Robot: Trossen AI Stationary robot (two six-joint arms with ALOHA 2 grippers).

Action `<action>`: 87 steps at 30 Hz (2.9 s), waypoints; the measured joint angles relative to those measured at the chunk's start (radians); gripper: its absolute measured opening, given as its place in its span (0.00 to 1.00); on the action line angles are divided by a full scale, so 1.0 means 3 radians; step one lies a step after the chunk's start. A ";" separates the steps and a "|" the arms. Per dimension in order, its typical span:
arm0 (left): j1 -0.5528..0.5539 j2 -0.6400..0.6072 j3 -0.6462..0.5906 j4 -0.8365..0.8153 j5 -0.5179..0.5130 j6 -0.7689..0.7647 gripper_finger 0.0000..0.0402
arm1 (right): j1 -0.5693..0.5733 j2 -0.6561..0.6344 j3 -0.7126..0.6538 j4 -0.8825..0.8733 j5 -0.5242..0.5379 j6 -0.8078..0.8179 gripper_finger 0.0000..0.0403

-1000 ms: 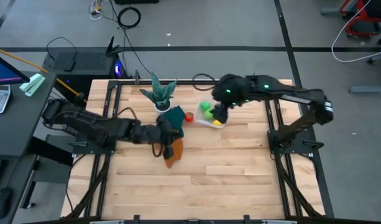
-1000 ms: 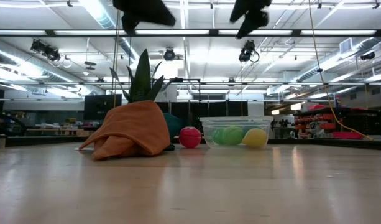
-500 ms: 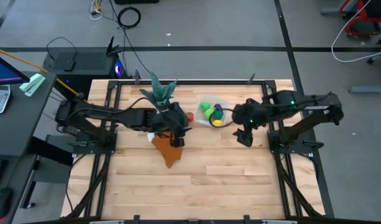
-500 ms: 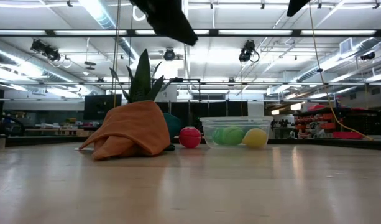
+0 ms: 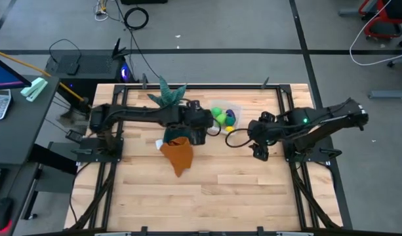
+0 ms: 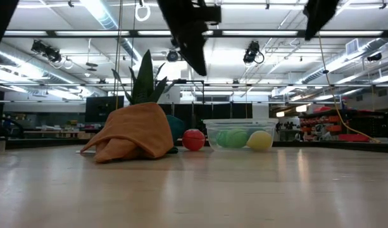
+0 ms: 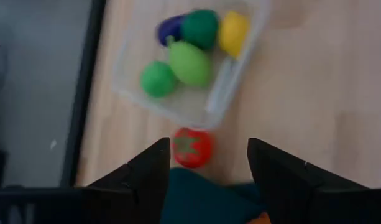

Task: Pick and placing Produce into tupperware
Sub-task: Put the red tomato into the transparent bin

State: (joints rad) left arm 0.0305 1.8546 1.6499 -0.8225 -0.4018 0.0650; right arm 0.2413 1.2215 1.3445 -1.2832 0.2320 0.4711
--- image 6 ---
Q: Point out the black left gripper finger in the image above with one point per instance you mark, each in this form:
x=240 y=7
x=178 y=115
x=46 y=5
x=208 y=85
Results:
x=195 y=50

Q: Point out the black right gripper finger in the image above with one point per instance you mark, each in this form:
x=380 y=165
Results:
x=318 y=14

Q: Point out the red toy tomato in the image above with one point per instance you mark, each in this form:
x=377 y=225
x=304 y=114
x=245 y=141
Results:
x=193 y=140

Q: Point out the dark green toy pepper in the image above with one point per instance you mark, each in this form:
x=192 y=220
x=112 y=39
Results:
x=238 y=138

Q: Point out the orange cloth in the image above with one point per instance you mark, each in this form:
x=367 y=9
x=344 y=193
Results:
x=133 y=133

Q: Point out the yellow toy lemon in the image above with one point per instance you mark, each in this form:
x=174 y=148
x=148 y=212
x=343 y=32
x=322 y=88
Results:
x=259 y=141

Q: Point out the clear plastic tupperware container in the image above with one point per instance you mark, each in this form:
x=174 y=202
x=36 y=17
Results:
x=241 y=123

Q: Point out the black ceiling spotlight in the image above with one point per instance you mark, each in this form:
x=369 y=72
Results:
x=252 y=50
x=46 y=50
x=172 y=56

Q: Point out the green snake plant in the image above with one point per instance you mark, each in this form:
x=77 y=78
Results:
x=144 y=85

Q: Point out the teal cloth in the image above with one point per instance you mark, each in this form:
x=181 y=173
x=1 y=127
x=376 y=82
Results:
x=176 y=128

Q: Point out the black screen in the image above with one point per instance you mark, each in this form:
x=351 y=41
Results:
x=102 y=109

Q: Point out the rack with red bins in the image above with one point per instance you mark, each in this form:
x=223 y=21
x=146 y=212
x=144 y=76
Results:
x=352 y=137

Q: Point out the small white flat object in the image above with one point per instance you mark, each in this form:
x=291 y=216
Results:
x=86 y=152

